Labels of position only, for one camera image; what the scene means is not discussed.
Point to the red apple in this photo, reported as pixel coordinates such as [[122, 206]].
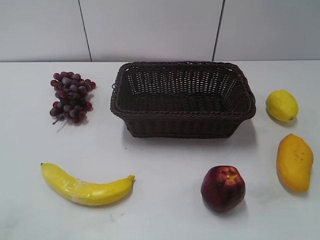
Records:
[[223, 188]]

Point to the red grape bunch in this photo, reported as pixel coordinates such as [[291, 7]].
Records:
[[73, 97]]

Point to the dark brown wicker basket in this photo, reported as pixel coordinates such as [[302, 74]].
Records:
[[182, 99]]

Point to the orange yellow mango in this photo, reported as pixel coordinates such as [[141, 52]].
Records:
[[294, 163]]

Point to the yellow lemon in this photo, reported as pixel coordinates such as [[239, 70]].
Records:
[[282, 105]]

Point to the yellow banana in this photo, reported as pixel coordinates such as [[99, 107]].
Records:
[[85, 193]]

